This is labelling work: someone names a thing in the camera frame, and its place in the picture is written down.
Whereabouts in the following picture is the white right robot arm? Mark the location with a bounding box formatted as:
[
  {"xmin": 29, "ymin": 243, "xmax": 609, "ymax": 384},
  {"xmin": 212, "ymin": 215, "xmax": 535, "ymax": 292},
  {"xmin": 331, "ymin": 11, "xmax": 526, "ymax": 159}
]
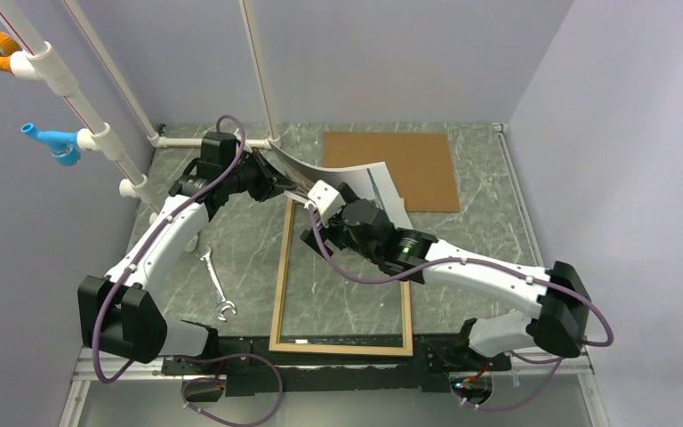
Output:
[{"xmin": 303, "ymin": 181, "xmax": 591, "ymax": 369}]

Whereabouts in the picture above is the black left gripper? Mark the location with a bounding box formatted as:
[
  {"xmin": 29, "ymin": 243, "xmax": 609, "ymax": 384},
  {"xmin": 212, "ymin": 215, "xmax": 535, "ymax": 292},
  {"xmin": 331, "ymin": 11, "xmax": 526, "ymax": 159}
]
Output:
[{"xmin": 224, "ymin": 147, "xmax": 298, "ymax": 204}]

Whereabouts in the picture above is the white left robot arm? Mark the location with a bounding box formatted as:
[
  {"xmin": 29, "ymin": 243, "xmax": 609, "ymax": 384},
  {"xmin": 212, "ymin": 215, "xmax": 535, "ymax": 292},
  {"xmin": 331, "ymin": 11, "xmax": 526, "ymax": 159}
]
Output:
[{"xmin": 77, "ymin": 132, "xmax": 296, "ymax": 374}]

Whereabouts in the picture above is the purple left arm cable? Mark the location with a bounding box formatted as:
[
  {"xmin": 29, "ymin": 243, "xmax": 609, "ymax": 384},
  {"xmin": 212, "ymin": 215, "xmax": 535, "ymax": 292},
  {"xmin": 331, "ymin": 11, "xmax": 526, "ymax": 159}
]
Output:
[{"xmin": 91, "ymin": 115, "xmax": 285, "ymax": 427}]

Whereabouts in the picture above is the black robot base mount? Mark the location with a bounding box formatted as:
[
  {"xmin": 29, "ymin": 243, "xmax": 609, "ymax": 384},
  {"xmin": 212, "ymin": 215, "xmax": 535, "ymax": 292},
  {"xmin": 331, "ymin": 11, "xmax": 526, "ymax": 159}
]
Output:
[{"xmin": 162, "ymin": 333, "xmax": 511, "ymax": 397}]

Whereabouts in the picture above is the blue pipe fitting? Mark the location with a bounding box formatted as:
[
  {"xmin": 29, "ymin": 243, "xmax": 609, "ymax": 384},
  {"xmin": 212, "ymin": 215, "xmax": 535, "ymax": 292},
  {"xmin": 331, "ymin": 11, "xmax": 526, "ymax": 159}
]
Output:
[{"xmin": 20, "ymin": 123, "xmax": 81, "ymax": 166}]

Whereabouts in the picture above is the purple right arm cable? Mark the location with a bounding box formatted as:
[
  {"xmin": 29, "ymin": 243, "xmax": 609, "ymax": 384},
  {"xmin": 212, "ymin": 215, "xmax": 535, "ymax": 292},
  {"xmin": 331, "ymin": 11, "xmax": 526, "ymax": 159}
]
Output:
[{"xmin": 308, "ymin": 209, "xmax": 615, "ymax": 413}]

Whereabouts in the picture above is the white PVC pipe stand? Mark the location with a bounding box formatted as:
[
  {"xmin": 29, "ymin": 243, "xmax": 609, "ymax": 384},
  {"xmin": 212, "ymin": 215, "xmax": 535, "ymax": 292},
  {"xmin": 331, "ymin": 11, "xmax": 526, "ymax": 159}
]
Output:
[{"xmin": 0, "ymin": 0, "xmax": 283, "ymax": 254}]

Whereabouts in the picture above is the brown fibreboard backing board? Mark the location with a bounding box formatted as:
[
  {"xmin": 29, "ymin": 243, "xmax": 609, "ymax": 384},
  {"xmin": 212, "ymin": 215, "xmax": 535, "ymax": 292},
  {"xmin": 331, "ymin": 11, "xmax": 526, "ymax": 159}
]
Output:
[{"xmin": 321, "ymin": 132, "xmax": 461, "ymax": 213}]

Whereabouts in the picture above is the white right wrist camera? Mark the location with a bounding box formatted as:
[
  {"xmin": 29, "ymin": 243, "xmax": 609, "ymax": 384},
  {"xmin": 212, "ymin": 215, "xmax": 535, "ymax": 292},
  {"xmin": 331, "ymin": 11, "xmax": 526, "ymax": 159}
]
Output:
[{"xmin": 304, "ymin": 180, "xmax": 346, "ymax": 227}]

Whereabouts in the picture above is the landscape photo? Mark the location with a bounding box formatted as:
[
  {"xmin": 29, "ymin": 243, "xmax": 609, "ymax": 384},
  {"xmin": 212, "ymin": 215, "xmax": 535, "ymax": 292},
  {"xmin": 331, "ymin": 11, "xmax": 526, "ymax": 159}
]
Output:
[{"xmin": 269, "ymin": 142, "xmax": 412, "ymax": 229}]

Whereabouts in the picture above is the light wooden picture frame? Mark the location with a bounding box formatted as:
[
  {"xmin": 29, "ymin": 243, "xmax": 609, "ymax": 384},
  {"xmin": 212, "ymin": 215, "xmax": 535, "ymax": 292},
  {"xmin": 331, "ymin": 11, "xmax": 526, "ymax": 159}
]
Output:
[{"xmin": 269, "ymin": 198, "xmax": 414, "ymax": 357}]

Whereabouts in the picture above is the silver open-end wrench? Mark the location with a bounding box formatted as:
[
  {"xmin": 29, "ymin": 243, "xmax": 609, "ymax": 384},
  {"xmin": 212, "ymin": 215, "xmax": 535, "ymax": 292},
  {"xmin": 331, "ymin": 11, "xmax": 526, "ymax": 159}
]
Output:
[{"xmin": 195, "ymin": 245, "xmax": 237, "ymax": 322}]

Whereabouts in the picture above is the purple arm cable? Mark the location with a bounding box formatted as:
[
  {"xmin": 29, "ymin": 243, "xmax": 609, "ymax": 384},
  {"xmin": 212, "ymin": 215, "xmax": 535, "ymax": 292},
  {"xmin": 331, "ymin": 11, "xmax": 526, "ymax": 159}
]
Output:
[
  {"xmin": 91, "ymin": 115, "xmax": 285, "ymax": 427},
  {"xmin": 308, "ymin": 209, "xmax": 615, "ymax": 413}
]

